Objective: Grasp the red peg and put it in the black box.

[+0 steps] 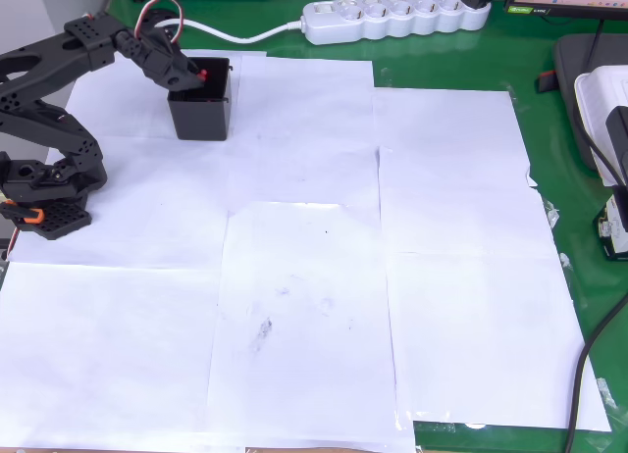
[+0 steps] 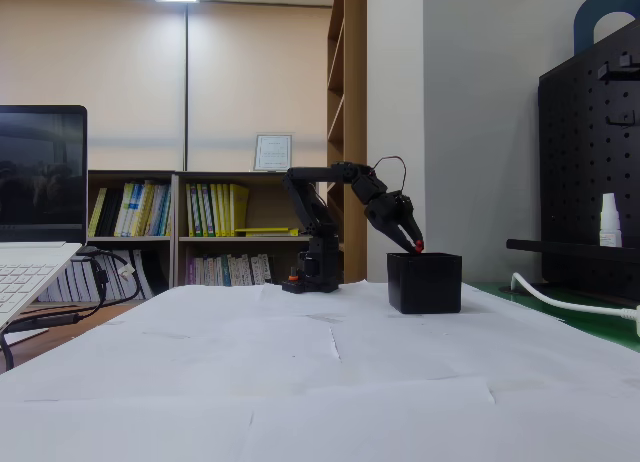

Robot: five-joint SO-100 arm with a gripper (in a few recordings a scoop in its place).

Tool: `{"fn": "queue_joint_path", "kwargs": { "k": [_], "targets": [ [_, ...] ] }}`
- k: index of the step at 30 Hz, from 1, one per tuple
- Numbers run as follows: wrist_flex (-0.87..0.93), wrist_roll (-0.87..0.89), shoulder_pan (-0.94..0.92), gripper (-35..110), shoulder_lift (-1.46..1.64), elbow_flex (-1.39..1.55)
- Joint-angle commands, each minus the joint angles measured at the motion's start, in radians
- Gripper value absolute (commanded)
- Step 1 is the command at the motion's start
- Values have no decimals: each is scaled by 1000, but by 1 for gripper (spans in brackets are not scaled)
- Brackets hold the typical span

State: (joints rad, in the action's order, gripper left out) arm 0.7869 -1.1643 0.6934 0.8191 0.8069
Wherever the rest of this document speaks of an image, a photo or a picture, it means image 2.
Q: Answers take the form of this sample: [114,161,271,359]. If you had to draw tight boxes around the yellow white book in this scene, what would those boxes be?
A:
[113,182,137,237]
[128,180,154,237]

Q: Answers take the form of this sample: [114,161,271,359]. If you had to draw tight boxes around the blue white book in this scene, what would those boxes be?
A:
[148,181,173,237]

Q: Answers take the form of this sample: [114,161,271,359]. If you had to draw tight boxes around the framed white certificate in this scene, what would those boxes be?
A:
[253,132,294,173]

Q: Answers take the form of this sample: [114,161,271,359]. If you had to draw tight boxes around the white power cable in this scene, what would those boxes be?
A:
[510,272,625,318]

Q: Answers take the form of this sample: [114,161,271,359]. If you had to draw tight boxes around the thin yellow book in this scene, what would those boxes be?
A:
[88,187,108,237]

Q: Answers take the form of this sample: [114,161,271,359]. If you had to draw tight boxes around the thick black laptop cable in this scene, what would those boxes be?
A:
[7,249,144,333]

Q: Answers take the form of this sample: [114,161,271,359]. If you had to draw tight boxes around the red white servo cable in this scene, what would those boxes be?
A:
[372,155,408,193]

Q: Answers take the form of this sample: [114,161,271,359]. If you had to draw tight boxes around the black cable with ferrite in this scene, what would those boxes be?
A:
[87,255,109,308]

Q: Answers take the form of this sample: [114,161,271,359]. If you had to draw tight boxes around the black square box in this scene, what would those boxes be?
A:
[386,251,463,316]

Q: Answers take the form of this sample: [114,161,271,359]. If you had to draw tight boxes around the flat yellow folder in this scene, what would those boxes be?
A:
[234,226,301,238]

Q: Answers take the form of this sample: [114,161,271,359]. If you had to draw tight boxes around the black pegboard shelf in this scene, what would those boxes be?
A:
[505,238,640,263]

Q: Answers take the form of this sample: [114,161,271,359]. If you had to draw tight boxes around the white paper sheet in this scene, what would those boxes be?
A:
[329,311,640,386]
[249,376,497,462]
[107,284,264,328]
[252,280,501,324]
[0,315,344,402]
[487,366,640,462]
[0,396,254,462]

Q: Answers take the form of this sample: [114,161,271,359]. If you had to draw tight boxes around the black book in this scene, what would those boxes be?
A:
[95,186,125,237]

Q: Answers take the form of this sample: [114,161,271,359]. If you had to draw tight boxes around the tall wooden bookshelf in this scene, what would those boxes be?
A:
[326,0,369,283]

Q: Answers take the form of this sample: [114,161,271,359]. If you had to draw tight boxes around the small white bottle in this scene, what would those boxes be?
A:
[598,192,625,248]

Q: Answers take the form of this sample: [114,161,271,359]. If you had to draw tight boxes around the dark blue arch-shaped object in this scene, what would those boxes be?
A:
[573,0,640,56]

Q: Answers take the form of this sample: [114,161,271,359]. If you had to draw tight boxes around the low brown bookcase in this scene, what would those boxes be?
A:
[87,170,176,303]
[172,170,321,288]

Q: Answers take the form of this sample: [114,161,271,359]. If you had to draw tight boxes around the white laptop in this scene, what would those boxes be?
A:
[0,105,89,331]

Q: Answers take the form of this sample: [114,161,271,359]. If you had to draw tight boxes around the wide yellow binder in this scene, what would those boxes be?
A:
[229,183,250,237]

